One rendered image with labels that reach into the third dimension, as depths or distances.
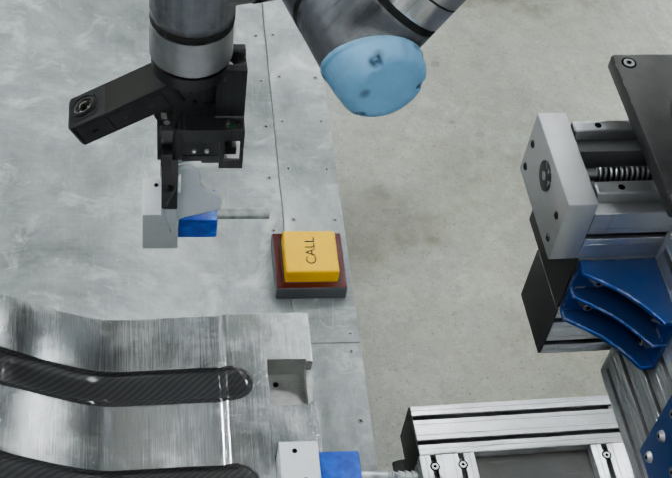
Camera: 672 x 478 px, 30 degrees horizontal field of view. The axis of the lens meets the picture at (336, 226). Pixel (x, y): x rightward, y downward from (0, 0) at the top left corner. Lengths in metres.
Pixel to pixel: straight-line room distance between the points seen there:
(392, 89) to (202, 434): 0.40
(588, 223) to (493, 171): 1.40
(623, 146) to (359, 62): 0.50
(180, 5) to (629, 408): 0.74
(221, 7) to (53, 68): 0.61
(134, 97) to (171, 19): 0.11
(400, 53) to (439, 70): 1.95
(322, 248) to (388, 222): 1.16
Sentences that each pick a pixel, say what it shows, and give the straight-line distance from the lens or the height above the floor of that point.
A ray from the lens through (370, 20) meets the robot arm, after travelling 0.98.
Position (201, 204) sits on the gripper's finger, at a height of 0.99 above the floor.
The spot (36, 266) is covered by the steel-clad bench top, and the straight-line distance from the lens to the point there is 1.43.
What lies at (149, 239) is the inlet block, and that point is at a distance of 1.30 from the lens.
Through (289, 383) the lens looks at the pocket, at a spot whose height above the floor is 0.86.
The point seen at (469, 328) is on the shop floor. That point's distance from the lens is 2.43.
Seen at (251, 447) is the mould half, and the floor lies 0.89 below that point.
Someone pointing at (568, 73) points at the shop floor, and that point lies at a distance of 3.00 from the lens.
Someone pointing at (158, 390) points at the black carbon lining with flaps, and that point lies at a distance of 1.24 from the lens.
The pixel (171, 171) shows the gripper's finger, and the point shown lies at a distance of 1.19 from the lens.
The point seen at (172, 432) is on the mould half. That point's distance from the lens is 1.20.
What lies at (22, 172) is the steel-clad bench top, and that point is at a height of 0.80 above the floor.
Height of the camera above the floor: 1.92
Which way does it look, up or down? 49 degrees down
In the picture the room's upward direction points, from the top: 10 degrees clockwise
